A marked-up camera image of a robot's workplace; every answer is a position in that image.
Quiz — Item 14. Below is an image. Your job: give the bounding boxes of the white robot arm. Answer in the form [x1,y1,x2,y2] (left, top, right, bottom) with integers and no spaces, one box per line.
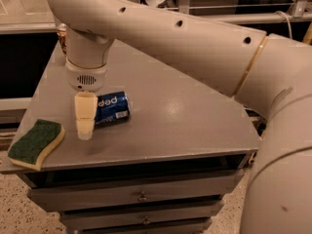
[48,0,312,234]

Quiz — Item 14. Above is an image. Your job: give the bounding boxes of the crushed brown soda can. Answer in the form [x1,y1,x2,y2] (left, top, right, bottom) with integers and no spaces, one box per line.
[57,23,66,54]

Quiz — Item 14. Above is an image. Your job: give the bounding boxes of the green yellow sponge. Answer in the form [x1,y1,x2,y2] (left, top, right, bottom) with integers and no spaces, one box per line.
[8,119,65,171]

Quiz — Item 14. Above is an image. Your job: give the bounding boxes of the white cable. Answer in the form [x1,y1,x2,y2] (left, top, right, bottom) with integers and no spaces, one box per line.
[274,10,294,41]

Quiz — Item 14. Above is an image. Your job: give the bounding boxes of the grey drawer cabinet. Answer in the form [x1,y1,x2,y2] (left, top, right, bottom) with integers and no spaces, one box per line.
[0,27,265,234]

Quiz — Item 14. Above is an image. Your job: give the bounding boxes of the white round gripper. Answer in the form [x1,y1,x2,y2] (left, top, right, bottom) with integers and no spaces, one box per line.
[65,59,107,140]

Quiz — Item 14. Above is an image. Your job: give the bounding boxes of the blue pepsi can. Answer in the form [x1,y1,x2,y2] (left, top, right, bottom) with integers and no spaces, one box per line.
[95,91,130,125]

